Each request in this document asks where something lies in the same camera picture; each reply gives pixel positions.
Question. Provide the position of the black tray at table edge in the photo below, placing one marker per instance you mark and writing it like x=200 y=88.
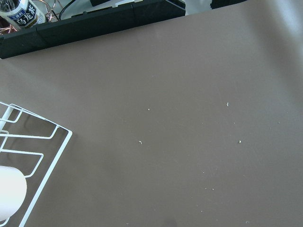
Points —
x=90 y=24

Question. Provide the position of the copper wire rack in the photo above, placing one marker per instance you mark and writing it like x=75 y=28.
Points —
x=44 y=5

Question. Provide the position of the pink cup on rack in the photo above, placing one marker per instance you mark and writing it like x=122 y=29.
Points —
x=13 y=189

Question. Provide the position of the tea bottle white label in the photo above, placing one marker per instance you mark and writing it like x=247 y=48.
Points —
x=21 y=14

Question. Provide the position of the white wire cup rack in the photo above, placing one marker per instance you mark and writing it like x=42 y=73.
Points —
x=32 y=144

